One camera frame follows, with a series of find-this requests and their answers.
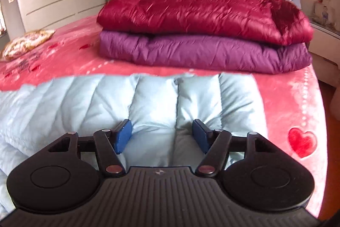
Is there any light blue down jacket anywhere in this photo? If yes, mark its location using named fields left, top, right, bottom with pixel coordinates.
left=1, top=73, right=267, bottom=217

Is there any pink floral bed blanket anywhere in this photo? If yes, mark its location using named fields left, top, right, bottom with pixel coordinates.
left=1, top=15, right=327, bottom=215

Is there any folded purple down jacket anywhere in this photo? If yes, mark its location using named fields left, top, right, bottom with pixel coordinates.
left=99, top=31, right=312, bottom=75

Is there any folded crimson down jacket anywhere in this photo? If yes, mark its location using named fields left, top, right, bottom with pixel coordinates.
left=97, top=0, right=313, bottom=46

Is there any floral cushion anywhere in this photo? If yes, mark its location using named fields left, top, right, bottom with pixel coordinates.
left=1, top=29, right=55, bottom=62

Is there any white bedside table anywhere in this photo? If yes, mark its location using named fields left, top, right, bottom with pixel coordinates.
left=308, top=22, right=339, bottom=88

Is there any framed photo on nightstand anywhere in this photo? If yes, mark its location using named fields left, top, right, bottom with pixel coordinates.
left=314, top=2, right=335, bottom=26

